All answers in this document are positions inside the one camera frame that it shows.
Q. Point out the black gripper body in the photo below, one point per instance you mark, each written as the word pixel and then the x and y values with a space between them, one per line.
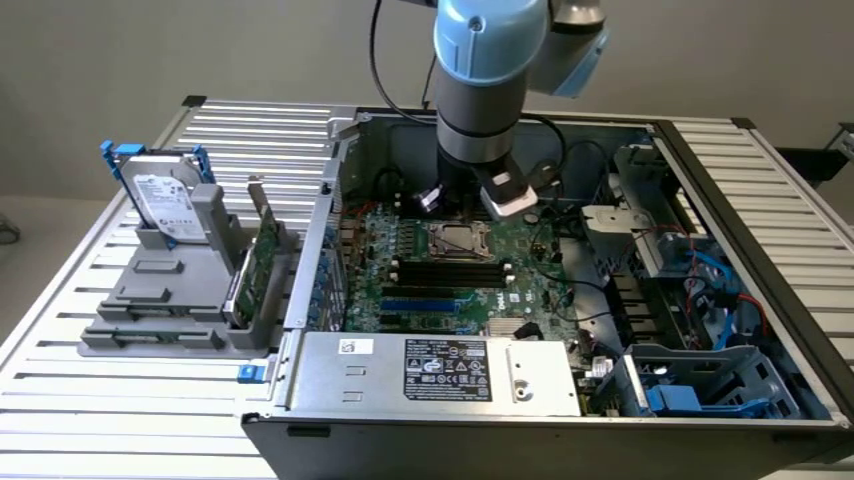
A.
pixel 459 186

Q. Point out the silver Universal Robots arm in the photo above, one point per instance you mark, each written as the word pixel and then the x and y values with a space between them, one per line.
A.
pixel 477 85

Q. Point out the silver CPU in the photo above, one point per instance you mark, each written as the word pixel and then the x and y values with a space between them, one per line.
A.
pixel 461 236

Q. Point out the metal CPU socket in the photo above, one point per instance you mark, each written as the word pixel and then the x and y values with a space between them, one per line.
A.
pixel 441 250

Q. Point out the round coin battery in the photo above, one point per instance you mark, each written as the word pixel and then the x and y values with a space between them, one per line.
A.
pixel 530 217

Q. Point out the black RAM slot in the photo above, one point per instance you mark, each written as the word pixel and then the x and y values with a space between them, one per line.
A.
pixel 453 276
pixel 454 262
pixel 451 284
pixel 454 269

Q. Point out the green motherboard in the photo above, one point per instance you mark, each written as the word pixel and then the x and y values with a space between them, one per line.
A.
pixel 530 242

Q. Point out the blue expansion slot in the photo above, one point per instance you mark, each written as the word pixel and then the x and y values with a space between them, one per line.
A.
pixel 423 304

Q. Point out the silver chipset heat sink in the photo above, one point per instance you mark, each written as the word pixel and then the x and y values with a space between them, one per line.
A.
pixel 510 328

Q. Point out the green graphics card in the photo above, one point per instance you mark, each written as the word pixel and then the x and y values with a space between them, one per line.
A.
pixel 262 270

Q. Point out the silver power supply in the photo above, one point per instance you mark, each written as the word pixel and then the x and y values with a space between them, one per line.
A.
pixel 374 390

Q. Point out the black table corner cap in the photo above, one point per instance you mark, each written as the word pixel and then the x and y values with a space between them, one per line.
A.
pixel 194 101
pixel 741 123

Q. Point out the silver hard disk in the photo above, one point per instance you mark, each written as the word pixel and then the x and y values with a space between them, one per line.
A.
pixel 163 200

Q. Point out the grey parts rack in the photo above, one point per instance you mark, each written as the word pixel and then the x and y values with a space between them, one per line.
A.
pixel 180 280

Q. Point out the blue case latch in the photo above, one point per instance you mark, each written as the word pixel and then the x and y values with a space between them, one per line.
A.
pixel 251 373

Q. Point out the blue disk caddy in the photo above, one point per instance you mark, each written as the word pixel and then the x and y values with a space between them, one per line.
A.
pixel 119 151

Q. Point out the black stand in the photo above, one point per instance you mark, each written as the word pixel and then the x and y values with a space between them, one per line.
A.
pixel 810 167

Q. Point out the blue caddy in bay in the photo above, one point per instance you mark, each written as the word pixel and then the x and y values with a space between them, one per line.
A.
pixel 673 398

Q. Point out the black open PC case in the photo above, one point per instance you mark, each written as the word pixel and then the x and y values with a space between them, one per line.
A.
pixel 414 450

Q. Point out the grey disk bay cage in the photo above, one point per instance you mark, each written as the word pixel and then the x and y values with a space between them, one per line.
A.
pixel 748 372

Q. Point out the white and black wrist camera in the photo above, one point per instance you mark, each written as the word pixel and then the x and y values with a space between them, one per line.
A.
pixel 509 196

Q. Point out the grey metal drive bracket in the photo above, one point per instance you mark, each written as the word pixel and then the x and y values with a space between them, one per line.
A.
pixel 621 220

